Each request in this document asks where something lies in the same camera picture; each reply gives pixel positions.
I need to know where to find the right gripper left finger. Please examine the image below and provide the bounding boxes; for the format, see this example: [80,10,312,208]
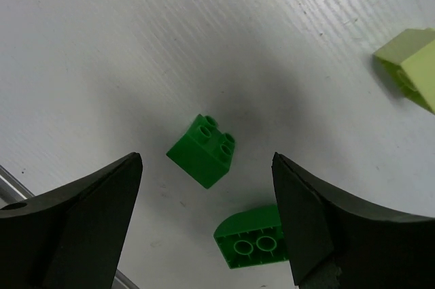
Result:
[1,152,143,288]

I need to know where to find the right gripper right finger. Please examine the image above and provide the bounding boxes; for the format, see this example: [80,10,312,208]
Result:
[272,153,434,288]

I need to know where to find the dark green small lego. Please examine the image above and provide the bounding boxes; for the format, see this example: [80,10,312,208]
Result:
[213,204,288,269]

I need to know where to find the dark green square lego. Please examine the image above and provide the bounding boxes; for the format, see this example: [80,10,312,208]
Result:
[167,114,236,189]

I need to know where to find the pale lime square lego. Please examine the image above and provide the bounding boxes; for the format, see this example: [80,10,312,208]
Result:
[373,28,434,114]

